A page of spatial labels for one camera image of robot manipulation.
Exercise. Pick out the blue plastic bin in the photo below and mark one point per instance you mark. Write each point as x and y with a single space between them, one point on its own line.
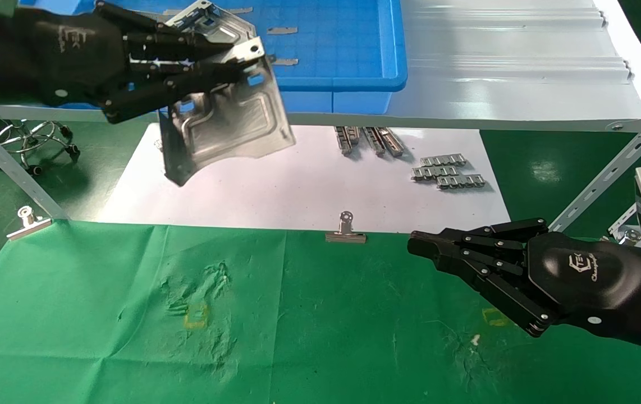
343 45

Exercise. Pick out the stamped metal bracket plate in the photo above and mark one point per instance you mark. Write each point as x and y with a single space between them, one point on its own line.
225 31
242 123

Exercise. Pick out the white metal shelf rack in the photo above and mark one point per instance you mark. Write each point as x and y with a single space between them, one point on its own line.
522 84

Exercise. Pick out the small grey flat strip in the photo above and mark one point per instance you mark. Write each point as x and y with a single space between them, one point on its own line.
285 62
240 10
282 31

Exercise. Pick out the chrome stool base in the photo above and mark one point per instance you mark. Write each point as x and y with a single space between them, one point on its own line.
31 137

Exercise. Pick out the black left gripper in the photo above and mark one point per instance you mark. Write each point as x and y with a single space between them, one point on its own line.
68 62

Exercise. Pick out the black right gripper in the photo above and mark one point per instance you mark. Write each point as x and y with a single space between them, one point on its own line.
590 280

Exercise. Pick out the notched metal strip part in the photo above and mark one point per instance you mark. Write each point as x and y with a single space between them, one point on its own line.
435 173
461 182
443 161

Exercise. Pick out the grey metal rail part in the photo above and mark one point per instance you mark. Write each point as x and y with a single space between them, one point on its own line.
354 134
375 143
392 143
343 141

